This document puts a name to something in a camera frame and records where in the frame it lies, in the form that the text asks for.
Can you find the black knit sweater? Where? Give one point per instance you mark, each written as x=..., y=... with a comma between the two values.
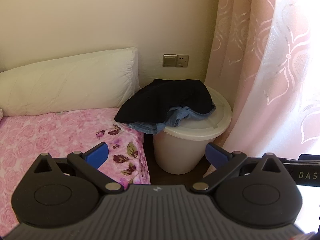
x=162, y=100

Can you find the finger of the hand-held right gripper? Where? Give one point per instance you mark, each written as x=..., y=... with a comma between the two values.
x=300, y=161
x=310, y=157

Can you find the blue jeans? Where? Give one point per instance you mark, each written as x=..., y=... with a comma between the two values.
x=180, y=116

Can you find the white lidded plastic bucket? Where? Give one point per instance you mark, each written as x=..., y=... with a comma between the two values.
x=180, y=150

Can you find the pink floral blanket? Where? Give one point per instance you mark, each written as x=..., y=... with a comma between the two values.
x=37, y=135

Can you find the pink patterned curtain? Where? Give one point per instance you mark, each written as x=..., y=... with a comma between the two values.
x=262, y=55

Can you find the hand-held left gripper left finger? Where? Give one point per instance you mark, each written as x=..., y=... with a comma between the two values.
x=96, y=155

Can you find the gold wall socket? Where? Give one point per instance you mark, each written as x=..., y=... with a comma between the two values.
x=182, y=61

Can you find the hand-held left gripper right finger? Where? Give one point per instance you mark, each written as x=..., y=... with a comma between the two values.
x=215, y=156

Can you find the gold wall switch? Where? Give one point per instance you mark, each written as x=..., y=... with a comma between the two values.
x=169, y=60

